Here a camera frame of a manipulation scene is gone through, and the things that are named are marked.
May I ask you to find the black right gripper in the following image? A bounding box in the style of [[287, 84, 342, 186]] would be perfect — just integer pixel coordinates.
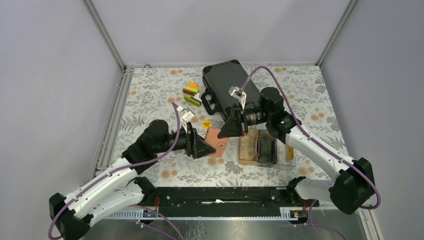
[[217, 102, 271, 139]]

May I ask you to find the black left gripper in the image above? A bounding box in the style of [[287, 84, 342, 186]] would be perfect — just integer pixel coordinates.
[[155, 122, 216, 159]]

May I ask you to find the pink leather card holder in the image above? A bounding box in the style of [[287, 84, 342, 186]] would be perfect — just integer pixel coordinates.
[[204, 127, 230, 158]]

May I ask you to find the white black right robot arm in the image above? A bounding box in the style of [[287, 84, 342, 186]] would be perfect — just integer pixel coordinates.
[[217, 87, 382, 215]]

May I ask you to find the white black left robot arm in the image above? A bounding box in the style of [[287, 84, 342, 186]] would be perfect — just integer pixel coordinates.
[[48, 119, 216, 240]]

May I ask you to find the clear acrylic card organizer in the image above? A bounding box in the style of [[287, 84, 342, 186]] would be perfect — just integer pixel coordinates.
[[238, 128, 296, 170]]

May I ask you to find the yellow round token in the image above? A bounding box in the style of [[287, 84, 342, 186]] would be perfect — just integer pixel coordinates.
[[202, 120, 213, 130]]

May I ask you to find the floral patterned table mat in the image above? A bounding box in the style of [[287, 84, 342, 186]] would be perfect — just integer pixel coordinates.
[[98, 66, 348, 187]]

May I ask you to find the dark grey hard case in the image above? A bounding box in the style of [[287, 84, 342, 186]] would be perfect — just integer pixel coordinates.
[[201, 59, 248, 122]]

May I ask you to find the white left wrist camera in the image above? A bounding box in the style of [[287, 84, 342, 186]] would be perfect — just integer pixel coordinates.
[[177, 106, 195, 124]]

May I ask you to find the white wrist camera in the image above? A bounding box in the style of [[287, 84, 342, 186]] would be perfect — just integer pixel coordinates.
[[177, 106, 195, 124], [228, 86, 247, 110]]

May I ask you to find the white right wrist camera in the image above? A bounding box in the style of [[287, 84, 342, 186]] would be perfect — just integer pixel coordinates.
[[228, 86, 247, 110]]

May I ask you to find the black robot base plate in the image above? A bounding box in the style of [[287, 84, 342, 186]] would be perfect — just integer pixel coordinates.
[[133, 177, 320, 218]]

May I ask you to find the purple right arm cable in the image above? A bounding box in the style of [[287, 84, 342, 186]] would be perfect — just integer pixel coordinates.
[[239, 65, 382, 211]]

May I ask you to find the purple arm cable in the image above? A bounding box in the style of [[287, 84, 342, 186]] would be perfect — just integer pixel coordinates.
[[239, 65, 382, 211], [48, 101, 182, 240]]

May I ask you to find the aluminium frame rail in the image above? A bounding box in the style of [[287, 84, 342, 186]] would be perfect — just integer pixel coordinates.
[[89, 65, 135, 180]]

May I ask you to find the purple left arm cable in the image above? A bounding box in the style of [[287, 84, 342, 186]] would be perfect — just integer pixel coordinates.
[[48, 101, 182, 240]]

